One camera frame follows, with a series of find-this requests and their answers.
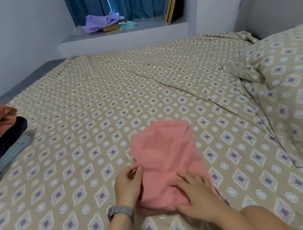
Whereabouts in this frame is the person's right hand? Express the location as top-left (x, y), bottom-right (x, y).
top-left (167, 164), bottom-right (230, 229)

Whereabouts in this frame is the person's left hand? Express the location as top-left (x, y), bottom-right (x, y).
top-left (110, 161), bottom-right (150, 211)

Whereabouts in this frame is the pink shirt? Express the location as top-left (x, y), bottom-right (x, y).
top-left (124, 113), bottom-right (221, 219)

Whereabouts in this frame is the bed with patterned beige sheet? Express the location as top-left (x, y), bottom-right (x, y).
top-left (0, 0), bottom-right (303, 230)

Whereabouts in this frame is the grey band wristwatch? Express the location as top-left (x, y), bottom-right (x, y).
top-left (105, 202), bottom-right (138, 227)

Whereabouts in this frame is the patterned beige pillow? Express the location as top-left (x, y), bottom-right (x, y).
top-left (222, 24), bottom-right (303, 177)

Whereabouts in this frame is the small wooden box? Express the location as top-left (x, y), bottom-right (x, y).
top-left (100, 23), bottom-right (122, 33)

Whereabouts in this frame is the teal small item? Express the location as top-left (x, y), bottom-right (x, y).
top-left (118, 19), bottom-right (140, 32)

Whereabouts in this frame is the clear plastic bag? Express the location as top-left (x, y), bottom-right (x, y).
top-left (70, 25), bottom-right (87, 38)

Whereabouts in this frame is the purple cloth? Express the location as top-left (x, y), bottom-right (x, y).
top-left (82, 10), bottom-right (123, 35)

